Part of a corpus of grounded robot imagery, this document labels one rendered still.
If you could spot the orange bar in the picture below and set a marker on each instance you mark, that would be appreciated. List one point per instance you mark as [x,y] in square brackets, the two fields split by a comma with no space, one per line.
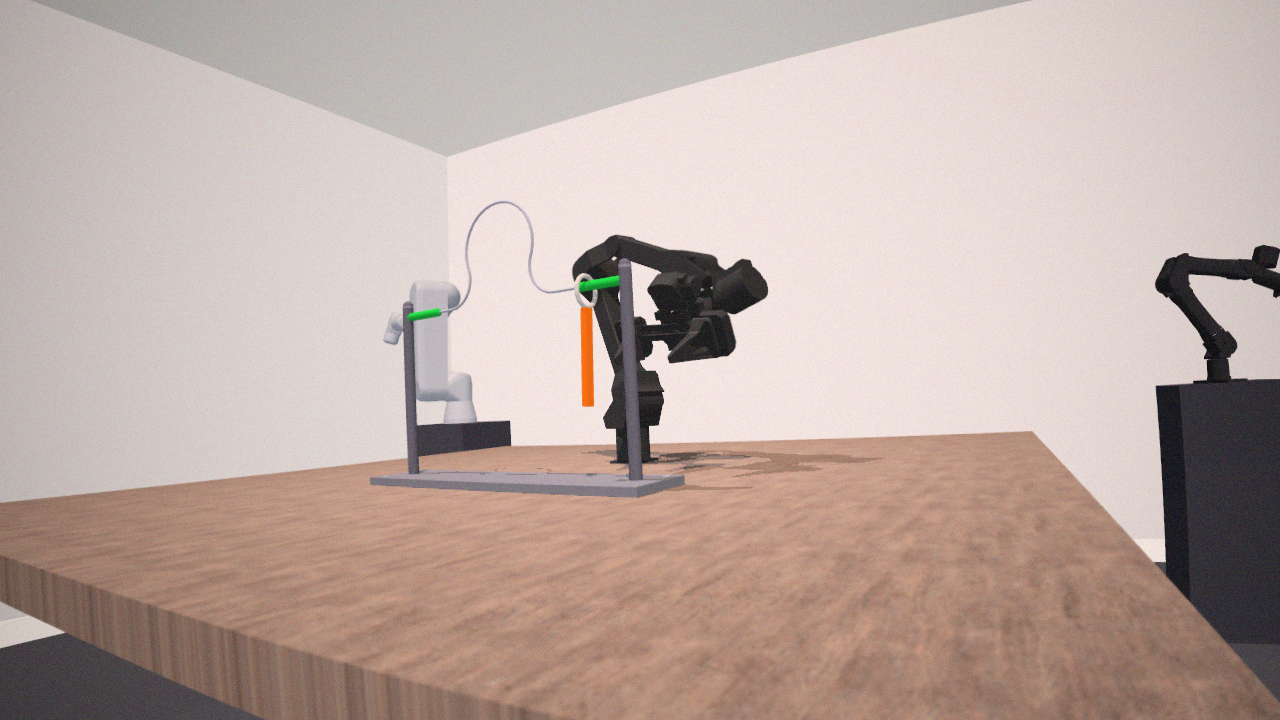
[586,343]

